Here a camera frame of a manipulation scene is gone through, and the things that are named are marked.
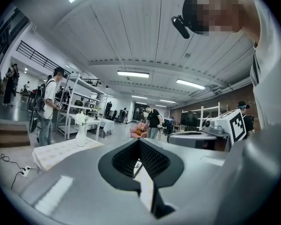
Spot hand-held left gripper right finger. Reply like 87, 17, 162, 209
139, 138, 185, 188

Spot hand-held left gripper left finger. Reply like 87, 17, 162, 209
98, 138, 141, 192

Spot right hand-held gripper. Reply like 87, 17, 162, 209
167, 109, 247, 152

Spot white metal shelf rack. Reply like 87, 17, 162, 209
200, 102, 229, 127
57, 72, 109, 140

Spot pink armchair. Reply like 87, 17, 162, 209
130, 121, 151, 139

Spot white table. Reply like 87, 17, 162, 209
84, 117, 115, 139

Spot black monitor screen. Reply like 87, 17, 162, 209
180, 112, 200, 128

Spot white vase with flowers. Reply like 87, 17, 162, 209
74, 111, 89, 147

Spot table with patterned cloth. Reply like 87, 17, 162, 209
32, 138, 105, 173

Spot white power strip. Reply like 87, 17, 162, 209
20, 165, 32, 178

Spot person's head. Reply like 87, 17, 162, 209
182, 0, 260, 44

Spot wooden steps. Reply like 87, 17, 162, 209
0, 121, 31, 149

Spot black metal railing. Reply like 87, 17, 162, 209
15, 40, 59, 69

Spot black head-mounted camera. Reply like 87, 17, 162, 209
170, 15, 191, 40

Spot black cable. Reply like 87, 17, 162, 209
0, 153, 26, 191

